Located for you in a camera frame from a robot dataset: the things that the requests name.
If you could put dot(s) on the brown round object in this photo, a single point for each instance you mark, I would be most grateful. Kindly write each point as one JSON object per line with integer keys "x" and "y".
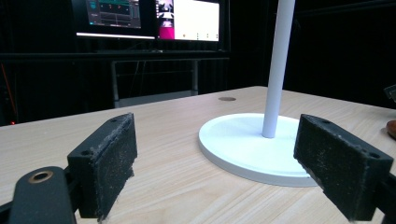
{"x": 392, "y": 128}

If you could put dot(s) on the dark-screen monitor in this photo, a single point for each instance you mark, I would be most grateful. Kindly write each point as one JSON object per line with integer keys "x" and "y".
{"x": 113, "y": 17}

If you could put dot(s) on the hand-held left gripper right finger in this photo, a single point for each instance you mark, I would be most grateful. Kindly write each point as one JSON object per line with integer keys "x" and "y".
{"x": 339, "y": 169}

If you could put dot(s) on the white round-base stand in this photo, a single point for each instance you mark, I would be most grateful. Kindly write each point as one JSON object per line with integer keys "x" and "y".
{"x": 249, "y": 146}

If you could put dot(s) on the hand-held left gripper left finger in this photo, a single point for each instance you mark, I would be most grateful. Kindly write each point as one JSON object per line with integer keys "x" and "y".
{"x": 104, "y": 168}

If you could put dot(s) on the white-screen monitor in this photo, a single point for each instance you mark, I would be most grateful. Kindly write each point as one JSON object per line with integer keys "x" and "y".
{"x": 188, "y": 19}

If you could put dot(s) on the dark object at table edge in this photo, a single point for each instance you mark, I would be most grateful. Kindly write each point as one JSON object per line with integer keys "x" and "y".
{"x": 391, "y": 92}

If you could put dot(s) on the round table grommet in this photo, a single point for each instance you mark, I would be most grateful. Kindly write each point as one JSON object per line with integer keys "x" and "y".
{"x": 227, "y": 99}

